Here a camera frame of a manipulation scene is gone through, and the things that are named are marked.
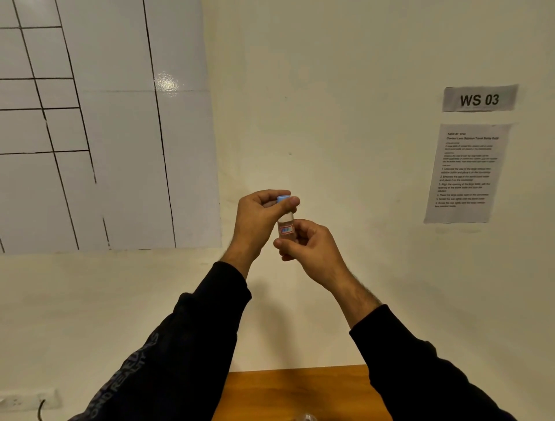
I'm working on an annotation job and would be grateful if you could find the person's left hand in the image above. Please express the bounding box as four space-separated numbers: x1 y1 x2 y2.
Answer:
225 189 301 266

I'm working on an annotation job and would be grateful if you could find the white wall power outlet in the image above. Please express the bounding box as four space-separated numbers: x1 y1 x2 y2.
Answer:
0 389 62 413

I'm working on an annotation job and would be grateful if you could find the person's right hand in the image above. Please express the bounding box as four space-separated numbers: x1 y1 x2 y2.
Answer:
273 219 353 290

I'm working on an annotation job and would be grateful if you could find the white gridded wall panel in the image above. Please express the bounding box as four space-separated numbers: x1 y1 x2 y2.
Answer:
0 0 223 256

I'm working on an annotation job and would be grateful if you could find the grey paper label sign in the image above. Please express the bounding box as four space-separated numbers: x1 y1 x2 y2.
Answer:
442 84 519 113

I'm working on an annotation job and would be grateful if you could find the person's right forearm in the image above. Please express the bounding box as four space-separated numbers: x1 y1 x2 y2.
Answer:
328 272 519 421

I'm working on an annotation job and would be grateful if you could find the printed paper instruction sheet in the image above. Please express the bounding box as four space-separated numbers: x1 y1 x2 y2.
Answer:
423 123 513 225

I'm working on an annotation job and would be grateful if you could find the small clear travel bottle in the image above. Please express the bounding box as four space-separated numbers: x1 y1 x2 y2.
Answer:
277 210 296 242

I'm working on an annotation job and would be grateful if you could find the person's left forearm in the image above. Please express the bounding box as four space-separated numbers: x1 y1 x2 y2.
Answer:
69 254 253 421

